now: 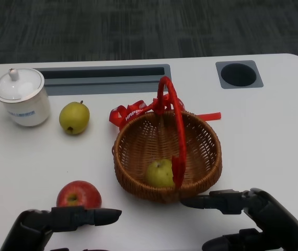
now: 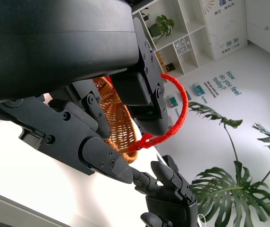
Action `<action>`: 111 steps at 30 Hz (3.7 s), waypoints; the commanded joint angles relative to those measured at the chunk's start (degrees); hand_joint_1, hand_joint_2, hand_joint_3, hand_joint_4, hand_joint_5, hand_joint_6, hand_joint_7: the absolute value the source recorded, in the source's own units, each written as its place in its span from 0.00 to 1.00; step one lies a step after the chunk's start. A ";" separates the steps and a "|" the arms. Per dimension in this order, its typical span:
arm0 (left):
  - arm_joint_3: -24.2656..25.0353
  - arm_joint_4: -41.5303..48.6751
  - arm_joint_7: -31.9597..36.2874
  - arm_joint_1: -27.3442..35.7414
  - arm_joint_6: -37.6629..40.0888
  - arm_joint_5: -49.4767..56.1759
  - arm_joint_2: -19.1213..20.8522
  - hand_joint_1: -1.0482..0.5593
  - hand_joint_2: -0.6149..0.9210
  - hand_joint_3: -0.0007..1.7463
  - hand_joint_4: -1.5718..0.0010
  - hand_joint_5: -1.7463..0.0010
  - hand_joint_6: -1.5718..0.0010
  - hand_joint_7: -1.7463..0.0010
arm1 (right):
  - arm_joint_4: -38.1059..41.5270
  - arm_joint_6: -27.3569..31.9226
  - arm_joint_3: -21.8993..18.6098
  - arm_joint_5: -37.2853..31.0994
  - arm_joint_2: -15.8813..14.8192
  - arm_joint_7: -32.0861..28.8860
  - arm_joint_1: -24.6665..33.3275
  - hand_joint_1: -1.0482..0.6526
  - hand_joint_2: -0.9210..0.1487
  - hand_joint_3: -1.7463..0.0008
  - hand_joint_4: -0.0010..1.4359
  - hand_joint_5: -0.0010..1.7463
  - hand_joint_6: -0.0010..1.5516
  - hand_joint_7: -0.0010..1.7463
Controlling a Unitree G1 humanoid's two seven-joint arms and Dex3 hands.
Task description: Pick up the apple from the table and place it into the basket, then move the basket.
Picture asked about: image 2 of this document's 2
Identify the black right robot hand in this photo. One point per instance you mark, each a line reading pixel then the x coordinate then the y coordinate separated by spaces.
pixel 170 205

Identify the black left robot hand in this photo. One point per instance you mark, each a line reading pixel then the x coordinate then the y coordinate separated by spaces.
pixel 54 47

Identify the large monstera plant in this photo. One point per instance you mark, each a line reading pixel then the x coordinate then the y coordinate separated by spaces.
pixel 222 189

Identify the small green potted plant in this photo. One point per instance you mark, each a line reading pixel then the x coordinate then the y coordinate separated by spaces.
pixel 164 23

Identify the small black box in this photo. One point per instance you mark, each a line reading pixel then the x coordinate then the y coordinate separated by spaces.
pixel 170 67

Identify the white shelf unit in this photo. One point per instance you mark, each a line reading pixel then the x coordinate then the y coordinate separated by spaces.
pixel 186 19

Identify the teal wall picture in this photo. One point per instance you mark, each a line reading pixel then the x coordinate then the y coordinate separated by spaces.
pixel 198 89
pixel 173 101

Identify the white printed wall panel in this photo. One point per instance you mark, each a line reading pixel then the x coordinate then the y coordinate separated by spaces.
pixel 227 23

